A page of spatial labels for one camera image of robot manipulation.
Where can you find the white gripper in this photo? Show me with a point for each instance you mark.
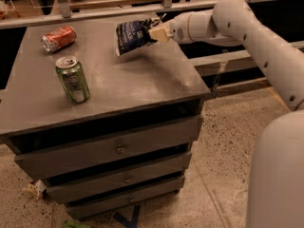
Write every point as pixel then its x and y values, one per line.
pixel 180 29

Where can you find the blue chip bag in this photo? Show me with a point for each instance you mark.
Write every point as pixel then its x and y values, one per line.
pixel 135 34

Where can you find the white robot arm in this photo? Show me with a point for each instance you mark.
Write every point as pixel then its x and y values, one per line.
pixel 276 187

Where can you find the orange soda can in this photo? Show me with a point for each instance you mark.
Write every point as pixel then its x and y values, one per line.
pixel 59 38

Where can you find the green soda can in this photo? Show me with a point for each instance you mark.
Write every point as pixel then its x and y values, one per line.
pixel 72 77

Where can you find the grey drawer cabinet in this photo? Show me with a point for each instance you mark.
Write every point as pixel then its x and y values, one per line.
pixel 148 86

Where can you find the top grey drawer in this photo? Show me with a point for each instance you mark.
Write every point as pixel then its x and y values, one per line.
pixel 62 160

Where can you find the grey drawer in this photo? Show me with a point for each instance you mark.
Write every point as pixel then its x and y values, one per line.
pixel 62 160
pixel 78 190
pixel 126 198

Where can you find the middle grey drawer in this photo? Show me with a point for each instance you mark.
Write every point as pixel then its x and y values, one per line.
pixel 78 190

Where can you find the bottom grey drawer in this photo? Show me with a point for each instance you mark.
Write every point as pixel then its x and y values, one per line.
pixel 126 198

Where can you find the crumpled paper scrap on floor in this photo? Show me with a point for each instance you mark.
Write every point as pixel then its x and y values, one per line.
pixel 36 188

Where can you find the green object on floor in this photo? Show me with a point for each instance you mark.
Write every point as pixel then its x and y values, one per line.
pixel 72 224

